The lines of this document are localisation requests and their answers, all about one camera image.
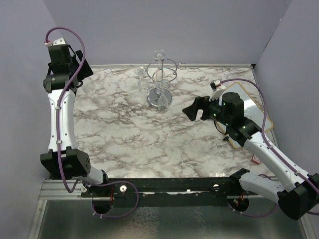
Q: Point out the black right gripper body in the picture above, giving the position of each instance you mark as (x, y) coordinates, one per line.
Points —
(212, 109)

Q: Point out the clear wine glass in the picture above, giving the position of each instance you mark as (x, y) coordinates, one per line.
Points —
(89, 89)
(143, 83)
(159, 55)
(162, 101)

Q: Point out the small wood-framed whiteboard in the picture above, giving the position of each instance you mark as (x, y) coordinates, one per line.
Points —
(252, 110)

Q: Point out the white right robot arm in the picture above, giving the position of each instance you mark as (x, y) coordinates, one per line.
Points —
(296, 191)

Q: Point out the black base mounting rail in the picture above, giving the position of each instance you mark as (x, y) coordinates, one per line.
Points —
(167, 192)

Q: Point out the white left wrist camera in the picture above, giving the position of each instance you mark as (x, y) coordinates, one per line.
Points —
(59, 41)

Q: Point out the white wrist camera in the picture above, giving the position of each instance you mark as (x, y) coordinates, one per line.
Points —
(59, 41)
(218, 89)

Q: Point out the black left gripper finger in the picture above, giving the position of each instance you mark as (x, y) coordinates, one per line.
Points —
(85, 71)
(79, 56)

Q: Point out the small red white packet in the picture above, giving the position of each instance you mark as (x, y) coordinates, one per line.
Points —
(255, 159)

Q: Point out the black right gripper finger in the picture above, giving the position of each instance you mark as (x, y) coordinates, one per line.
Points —
(198, 104)
(191, 113)

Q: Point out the chrome wine glass rack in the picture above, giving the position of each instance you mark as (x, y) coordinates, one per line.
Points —
(169, 74)

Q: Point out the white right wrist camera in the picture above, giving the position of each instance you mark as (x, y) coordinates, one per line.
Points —
(218, 89)

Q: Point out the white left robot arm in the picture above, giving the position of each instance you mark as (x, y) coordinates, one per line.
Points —
(66, 72)

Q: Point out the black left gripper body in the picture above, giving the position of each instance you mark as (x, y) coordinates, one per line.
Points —
(74, 65)

